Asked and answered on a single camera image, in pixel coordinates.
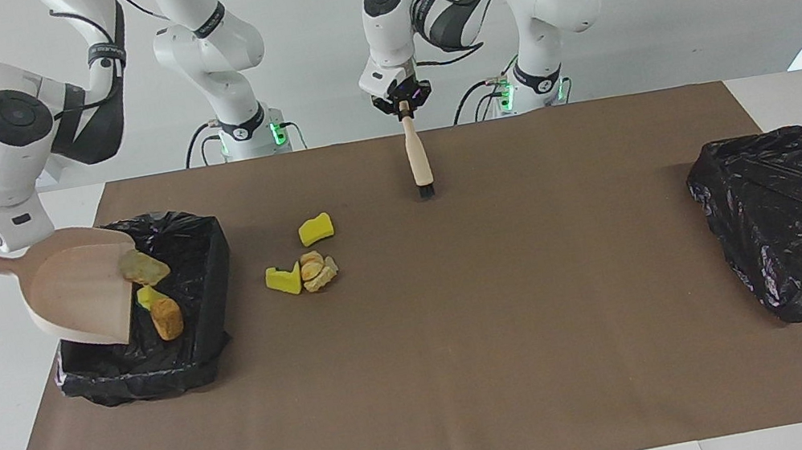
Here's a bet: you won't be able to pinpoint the beige plastic dustpan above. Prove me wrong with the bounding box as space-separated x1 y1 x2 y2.
0 209 152 366

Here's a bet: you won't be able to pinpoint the brown cork chunk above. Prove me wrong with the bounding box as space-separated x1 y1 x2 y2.
148 295 188 344

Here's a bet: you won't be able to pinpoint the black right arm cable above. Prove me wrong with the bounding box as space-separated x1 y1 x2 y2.
34 0 185 121

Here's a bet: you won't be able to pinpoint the pale ridged foam chunk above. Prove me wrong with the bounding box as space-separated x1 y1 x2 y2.
118 244 174 292

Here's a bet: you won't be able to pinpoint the yellow sponge piece green backing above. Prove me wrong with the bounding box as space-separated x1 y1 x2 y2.
263 261 305 300

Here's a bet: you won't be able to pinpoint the beige hand brush black bristles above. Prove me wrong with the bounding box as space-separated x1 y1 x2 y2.
397 97 440 203

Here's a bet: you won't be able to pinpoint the black base cable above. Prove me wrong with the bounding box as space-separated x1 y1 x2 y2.
446 60 518 125
179 119 228 170

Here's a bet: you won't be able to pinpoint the white wall socket box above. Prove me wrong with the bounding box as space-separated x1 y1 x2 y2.
22 144 67 190

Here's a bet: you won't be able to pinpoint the black right base cable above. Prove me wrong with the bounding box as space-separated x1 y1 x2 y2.
179 119 228 170

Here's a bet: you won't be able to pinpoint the pale paper ball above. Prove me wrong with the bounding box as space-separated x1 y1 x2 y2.
301 255 342 293

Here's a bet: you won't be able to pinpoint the plain yellow sponge piece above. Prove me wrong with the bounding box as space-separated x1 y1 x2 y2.
297 211 337 248

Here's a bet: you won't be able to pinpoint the yellow sponge wedge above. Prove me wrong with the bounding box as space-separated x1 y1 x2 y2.
135 284 165 313

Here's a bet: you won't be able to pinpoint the brown table mat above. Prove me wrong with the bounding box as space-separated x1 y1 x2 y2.
0 66 802 450

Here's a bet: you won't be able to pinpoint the open bin with black bag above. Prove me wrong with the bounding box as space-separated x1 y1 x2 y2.
31 200 253 416

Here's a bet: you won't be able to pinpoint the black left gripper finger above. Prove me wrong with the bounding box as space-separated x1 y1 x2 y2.
371 92 404 123
405 82 436 117

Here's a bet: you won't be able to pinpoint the black left base cable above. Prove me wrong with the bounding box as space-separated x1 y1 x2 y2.
446 60 518 125

